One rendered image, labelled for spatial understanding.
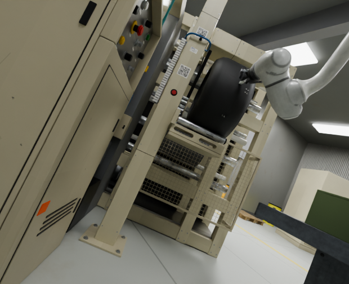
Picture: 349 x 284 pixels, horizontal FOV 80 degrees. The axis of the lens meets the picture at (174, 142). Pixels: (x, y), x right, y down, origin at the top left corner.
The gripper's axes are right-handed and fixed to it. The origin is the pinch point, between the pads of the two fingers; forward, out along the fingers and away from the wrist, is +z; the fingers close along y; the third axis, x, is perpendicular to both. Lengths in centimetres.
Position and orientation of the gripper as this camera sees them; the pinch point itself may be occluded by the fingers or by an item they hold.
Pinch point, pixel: (242, 80)
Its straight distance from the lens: 130.1
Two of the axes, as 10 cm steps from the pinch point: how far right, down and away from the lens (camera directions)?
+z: -0.3, -0.9, 10.0
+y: -9.0, -4.2, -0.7
